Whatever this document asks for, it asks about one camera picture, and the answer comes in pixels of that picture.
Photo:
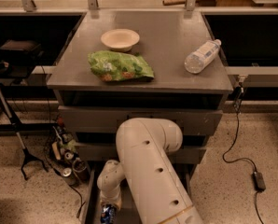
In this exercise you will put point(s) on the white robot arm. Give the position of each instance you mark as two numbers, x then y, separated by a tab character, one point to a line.
159	196

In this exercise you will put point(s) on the pile of snacks on floor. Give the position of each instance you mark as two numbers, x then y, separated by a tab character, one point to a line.
64	145

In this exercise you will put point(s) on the grey middle drawer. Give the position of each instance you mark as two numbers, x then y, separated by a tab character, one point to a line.
104	152

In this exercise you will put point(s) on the wooden stick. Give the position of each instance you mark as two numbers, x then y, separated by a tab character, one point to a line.
173	2

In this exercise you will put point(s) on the black grabber tool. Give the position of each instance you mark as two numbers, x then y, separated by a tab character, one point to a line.
28	157

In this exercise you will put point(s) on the grey bottom drawer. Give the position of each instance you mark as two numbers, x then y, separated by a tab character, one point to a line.
91	214

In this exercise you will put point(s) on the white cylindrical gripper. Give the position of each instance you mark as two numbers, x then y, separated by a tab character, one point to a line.
109	200

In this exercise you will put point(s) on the grey top drawer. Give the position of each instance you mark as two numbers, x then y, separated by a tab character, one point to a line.
85	119

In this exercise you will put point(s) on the green chip bag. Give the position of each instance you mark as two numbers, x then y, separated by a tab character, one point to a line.
112	66

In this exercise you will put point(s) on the brown cup on floor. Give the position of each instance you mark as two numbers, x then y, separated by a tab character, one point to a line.
80	170

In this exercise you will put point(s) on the grey drawer cabinet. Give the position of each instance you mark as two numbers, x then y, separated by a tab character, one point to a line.
166	39

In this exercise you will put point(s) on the grey drawer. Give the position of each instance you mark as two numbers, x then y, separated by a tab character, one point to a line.
91	214
104	152
85	119

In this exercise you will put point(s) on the silver can on floor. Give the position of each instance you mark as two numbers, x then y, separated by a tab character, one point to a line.
68	176

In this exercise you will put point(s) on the white bowl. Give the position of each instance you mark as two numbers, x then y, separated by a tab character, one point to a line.
121	40

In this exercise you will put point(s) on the blue pepsi can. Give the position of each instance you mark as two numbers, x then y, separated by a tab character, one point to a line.
108	214

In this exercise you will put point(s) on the clear plastic water bottle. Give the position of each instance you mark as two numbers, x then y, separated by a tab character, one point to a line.
197	60

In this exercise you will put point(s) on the black box on shelf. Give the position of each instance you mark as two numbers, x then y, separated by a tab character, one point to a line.
21	47

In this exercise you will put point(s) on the black power adapter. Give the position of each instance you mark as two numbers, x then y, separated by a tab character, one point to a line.
259	181

